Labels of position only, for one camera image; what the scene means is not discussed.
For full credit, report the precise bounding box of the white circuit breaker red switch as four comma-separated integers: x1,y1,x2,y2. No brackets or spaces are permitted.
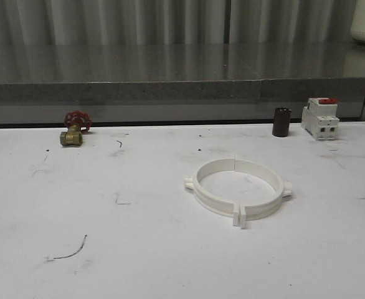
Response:
301,97,339,141

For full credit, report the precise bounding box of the white half pipe clamp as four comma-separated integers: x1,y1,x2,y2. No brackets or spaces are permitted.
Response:
184,155,240,227
232,156,293,229

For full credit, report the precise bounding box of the grey stone counter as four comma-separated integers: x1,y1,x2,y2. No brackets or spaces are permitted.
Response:
0,42,365,127

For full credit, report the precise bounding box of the dark brown cylindrical capacitor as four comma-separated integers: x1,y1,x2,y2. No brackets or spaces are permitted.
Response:
272,107,292,137

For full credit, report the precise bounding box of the brass valve with red handwheel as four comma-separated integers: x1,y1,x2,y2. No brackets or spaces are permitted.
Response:
60,110,92,146

